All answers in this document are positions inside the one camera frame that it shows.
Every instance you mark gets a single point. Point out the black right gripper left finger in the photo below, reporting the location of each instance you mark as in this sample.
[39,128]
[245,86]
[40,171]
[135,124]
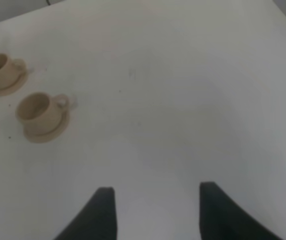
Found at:
[96,221]

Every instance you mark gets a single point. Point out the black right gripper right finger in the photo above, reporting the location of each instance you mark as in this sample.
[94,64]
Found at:
[222,219]

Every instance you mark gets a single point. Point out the near tan cup saucer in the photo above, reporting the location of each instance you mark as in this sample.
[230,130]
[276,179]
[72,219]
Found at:
[47,137]

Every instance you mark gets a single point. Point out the tan cup saucer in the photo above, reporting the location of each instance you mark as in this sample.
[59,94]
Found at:
[15,86]
[47,137]

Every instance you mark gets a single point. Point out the near tan teacup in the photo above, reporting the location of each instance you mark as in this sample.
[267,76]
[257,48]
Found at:
[39,113]

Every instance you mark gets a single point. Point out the tan teacup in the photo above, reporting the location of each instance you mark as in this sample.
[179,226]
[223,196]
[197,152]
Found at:
[39,113]
[11,71]

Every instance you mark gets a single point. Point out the far tan cup saucer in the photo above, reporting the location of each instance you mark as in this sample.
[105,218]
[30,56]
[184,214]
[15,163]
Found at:
[15,86]

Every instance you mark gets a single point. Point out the far tan teacup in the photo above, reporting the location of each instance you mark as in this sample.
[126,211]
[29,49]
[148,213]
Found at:
[11,71]

